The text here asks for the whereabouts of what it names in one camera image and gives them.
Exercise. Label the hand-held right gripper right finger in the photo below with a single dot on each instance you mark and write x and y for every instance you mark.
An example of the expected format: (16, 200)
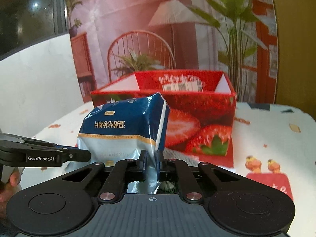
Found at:
(160, 166)

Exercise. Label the printed room scene wall tapestry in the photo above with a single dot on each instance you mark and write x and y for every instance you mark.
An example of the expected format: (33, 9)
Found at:
(160, 29)

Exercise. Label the person's left hand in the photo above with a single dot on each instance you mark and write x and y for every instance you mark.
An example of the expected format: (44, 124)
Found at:
(13, 181)

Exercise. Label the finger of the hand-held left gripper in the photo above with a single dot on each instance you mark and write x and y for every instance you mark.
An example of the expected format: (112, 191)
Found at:
(76, 155)

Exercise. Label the red strawberry print box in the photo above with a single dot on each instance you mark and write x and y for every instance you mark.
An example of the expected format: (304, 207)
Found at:
(202, 118)

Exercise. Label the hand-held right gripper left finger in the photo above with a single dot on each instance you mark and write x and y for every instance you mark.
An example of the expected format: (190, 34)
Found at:
(143, 164)

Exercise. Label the wooden panel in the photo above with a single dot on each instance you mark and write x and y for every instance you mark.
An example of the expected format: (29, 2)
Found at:
(296, 49)

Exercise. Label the dark window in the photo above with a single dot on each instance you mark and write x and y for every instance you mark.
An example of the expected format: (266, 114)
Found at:
(27, 12)

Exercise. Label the blue and white packet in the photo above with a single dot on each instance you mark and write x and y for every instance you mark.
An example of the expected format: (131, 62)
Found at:
(123, 126)

